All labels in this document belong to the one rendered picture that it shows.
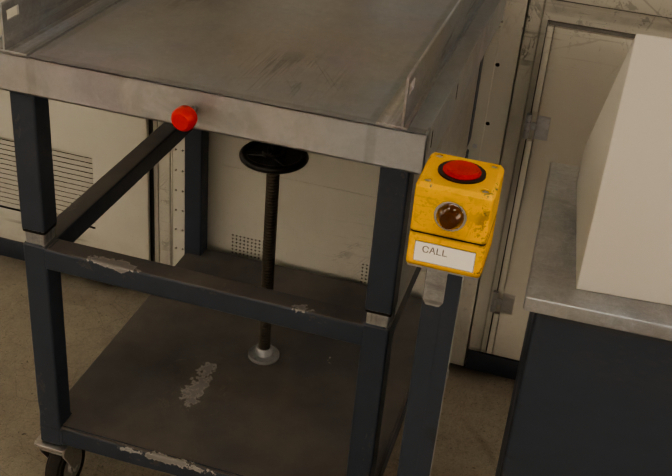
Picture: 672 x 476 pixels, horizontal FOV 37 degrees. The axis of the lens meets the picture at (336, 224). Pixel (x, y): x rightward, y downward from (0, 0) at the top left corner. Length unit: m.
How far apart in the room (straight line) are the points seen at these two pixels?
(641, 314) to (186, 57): 0.70
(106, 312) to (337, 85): 1.15
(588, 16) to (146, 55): 0.82
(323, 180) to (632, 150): 1.11
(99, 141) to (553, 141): 0.97
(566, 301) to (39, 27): 0.83
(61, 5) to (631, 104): 0.86
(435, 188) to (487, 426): 1.16
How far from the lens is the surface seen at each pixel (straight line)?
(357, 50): 1.50
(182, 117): 1.30
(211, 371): 1.91
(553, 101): 1.92
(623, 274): 1.17
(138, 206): 2.30
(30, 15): 1.49
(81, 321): 2.34
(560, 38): 1.88
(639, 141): 1.09
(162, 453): 1.75
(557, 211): 1.33
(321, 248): 2.18
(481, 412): 2.15
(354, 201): 2.11
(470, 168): 1.04
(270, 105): 1.29
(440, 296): 1.10
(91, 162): 2.30
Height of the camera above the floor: 1.36
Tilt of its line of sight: 30 degrees down
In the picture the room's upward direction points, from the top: 5 degrees clockwise
